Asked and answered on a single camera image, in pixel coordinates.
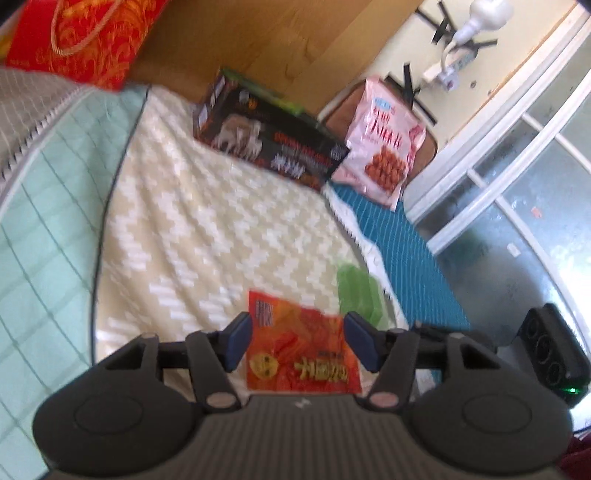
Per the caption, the pink fried twist snack bag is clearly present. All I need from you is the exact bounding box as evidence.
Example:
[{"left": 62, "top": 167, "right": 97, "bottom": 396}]
[{"left": 332, "top": 77, "right": 427, "bottom": 211}]

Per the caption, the black open storage box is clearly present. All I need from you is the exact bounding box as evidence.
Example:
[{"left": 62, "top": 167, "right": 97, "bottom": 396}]
[{"left": 193, "top": 68, "right": 349, "bottom": 191}]

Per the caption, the white window frame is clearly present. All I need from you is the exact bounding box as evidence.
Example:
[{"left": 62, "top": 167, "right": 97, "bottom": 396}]
[{"left": 407, "top": 6, "right": 590, "bottom": 262}]

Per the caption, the blue mesh mat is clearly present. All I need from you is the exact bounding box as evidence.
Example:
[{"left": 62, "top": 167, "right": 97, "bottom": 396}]
[{"left": 322, "top": 184, "right": 470, "bottom": 330}]

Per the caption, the red biscuit gift box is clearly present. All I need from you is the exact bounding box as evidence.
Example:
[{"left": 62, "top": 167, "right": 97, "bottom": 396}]
[{"left": 5, "top": 0, "right": 168, "bottom": 91}]

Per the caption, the white power strip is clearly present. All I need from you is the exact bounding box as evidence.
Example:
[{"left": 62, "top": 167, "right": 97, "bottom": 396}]
[{"left": 422, "top": 47, "right": 477, "bottom": 91}]

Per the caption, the white bulb lamp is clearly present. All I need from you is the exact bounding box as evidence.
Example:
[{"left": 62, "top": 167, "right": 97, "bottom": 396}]
[{"left": 452, "top": 0, "right": 514, "bottom": 46}]

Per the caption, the wooden headboard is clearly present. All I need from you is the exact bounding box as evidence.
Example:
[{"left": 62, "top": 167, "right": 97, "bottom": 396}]
[{"left": 128, "top": 0, "right": 420, "bottom": 113}]

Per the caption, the red spicy snack packet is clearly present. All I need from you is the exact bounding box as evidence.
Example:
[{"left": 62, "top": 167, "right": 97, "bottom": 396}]
[{"left": 245, "top": 291, "right": 362, "bottom": 394}]

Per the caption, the patterned bed sheet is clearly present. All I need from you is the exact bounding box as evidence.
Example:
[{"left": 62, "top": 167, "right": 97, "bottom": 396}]
[{"left": 0, "top": 67, "right": 412, "bottom": 480}]

